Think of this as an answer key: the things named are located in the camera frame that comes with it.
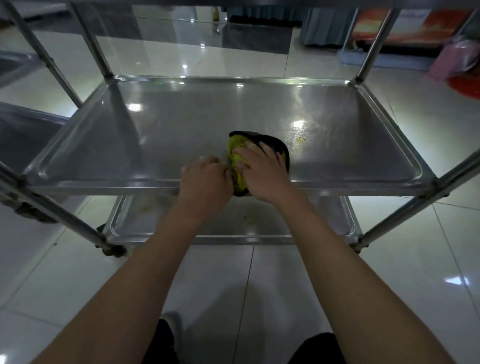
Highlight person's right hand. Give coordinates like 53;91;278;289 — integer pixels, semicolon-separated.
233;141;297;205

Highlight pink plastic bag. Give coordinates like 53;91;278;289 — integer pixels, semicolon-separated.
427;37;480;82

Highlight person's right forearm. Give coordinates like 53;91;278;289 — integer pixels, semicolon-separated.
277;194;457;364

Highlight dark floor mat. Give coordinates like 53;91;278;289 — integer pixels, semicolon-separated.
74;5;293;55

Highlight black grip steel cart handle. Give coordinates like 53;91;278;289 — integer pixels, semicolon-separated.
350;8;480;254

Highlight person's left hand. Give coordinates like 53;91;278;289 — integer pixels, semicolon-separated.
179;156;234;219

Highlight orange banner on stand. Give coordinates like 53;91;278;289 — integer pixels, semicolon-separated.
337;8;475;71

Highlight dark blue sneaker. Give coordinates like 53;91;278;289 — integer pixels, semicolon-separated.
159;311;185;340

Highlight black trousers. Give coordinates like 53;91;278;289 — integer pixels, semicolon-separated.
142;318;348;364

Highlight person's left forearm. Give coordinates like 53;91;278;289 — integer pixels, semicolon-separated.
31;209;203;364

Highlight grey and yellow cleaning cloth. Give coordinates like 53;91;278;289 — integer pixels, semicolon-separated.
227;130;291;198

